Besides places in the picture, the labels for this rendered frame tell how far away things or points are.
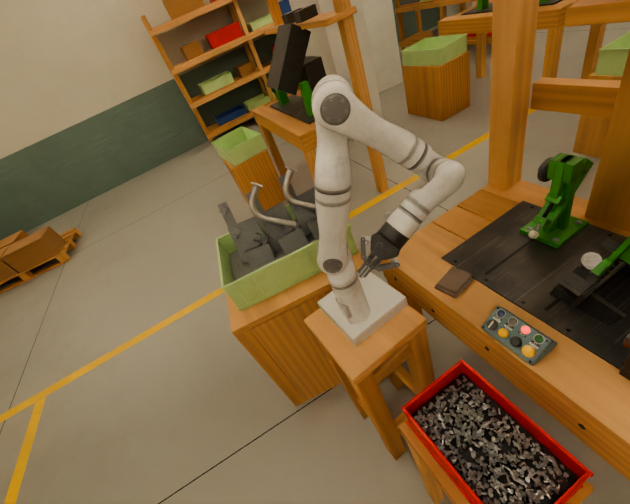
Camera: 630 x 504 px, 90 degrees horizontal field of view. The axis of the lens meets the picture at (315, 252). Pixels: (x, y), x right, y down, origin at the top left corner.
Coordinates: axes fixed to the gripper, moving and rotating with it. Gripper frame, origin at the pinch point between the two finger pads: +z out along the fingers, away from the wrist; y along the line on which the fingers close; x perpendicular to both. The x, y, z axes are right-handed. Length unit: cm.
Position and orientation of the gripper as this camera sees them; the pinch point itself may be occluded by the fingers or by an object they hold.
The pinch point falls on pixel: (363, 271)
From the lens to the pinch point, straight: 85.9
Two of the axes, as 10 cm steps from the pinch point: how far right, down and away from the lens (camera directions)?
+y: 8.0, 6.0, -0.3
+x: 1.9, -2.0, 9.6
